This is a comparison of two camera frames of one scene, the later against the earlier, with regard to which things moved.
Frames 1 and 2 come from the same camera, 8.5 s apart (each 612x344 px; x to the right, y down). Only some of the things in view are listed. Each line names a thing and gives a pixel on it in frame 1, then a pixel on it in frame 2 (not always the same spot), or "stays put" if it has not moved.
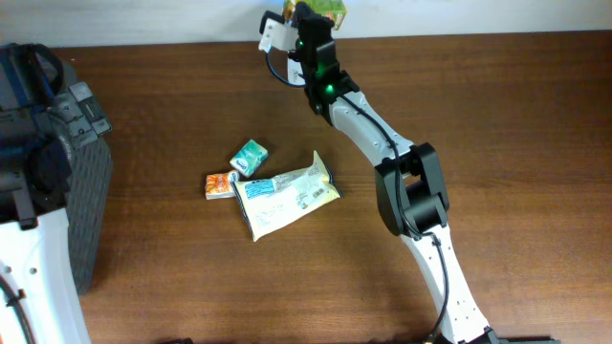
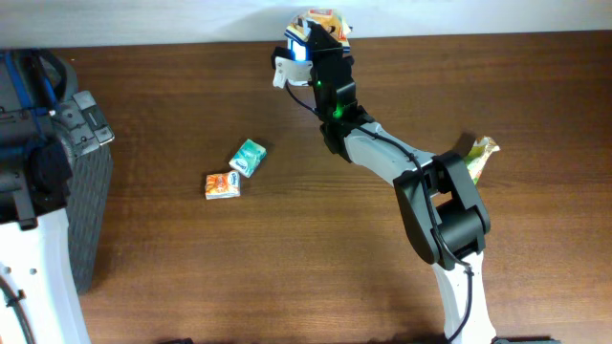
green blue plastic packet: (249, 158) stays put
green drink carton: (336, 10) → (478, 156)
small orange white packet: (220, 186) stays put
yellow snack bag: (273, 203) → (337, 24)
